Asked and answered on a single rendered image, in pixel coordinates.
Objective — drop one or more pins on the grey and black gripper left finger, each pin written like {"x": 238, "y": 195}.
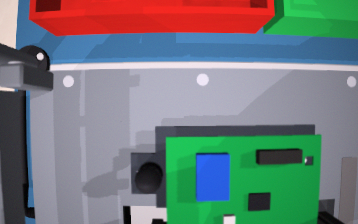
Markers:
{"x": 158, "y": 221}

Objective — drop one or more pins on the red bin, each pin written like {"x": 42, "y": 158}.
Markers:
{"x": 87, "y": 17}

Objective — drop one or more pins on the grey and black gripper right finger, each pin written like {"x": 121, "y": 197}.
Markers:
{"x": 326, "y": 218}

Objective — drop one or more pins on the green circuit board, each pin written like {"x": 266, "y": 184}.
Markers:
{"x": 243, "y": 179}

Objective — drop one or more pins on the green open bin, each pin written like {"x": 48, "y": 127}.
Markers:
{"x": 323, "y": 18}

